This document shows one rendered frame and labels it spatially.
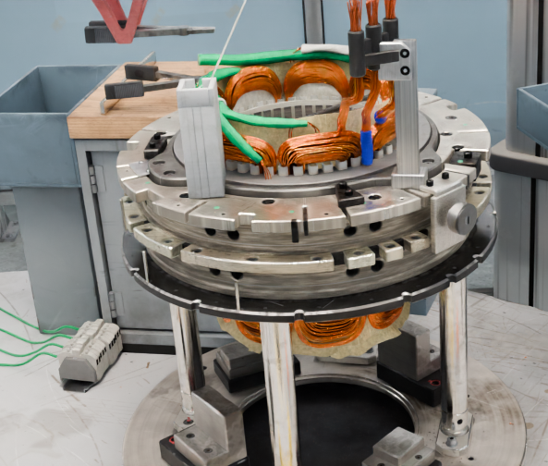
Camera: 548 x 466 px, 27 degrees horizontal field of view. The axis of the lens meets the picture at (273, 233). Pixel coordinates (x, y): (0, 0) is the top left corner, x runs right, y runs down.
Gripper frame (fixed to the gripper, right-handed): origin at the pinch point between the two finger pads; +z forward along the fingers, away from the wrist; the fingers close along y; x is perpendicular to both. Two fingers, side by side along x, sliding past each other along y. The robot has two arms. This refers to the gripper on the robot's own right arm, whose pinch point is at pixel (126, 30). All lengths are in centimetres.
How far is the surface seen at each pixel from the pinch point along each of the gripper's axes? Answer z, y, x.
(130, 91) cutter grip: 7.5, -3.5, -0.9
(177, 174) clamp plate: 5.3, 23.1, 7.8
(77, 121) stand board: 10.2, -2.5, -6.6
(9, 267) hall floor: 121, -180, -77
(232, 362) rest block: 32.1, 9.4, 9.5
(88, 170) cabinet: 15.9, -2.8, -6.1
